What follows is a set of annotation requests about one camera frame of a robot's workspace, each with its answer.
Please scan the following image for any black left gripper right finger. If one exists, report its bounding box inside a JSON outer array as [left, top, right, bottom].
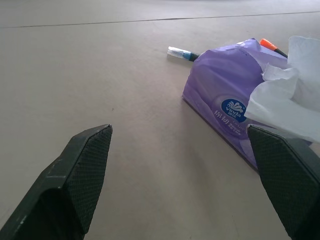
[[246, 124, 320, 240]]

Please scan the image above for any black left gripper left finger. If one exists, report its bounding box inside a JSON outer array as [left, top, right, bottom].
[[0, 123, 114, 240]]

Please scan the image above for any orange-capped marker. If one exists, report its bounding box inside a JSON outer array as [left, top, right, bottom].
[[259, 38, 289, 59]]

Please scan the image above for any white tissue sheet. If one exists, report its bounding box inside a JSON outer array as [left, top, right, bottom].
[[244, 35, 320, 144]]

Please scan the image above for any purple tissue pack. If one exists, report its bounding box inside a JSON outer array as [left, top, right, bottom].
[[181, 37, 313, 171]]

